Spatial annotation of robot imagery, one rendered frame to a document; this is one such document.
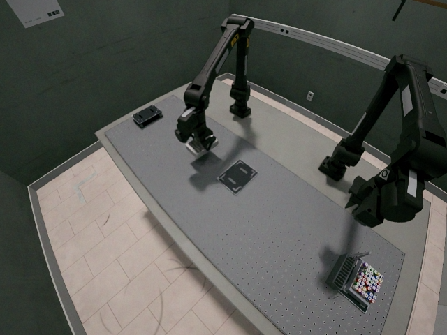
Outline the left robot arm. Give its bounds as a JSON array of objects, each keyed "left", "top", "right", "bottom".
[{"left": 321, "top": 54, "right": 447, "bottom": 228}]

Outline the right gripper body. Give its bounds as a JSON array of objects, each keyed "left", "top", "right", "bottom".
[{"left": 193, "top": 120, "right": 213, "bottom": 146}]

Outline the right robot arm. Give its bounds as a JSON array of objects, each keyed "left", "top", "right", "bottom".
[{"left": 174, "top": 16, "right": 255, "bottom": 143}]

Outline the white grid rack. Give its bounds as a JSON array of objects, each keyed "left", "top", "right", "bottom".
[{"left": 185, "top": 138, "right": 219, "bottom": 159}]

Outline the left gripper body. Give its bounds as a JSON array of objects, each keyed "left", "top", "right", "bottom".
[{"left": 348, "top": 176, "right": 381, "bottom": 206}]

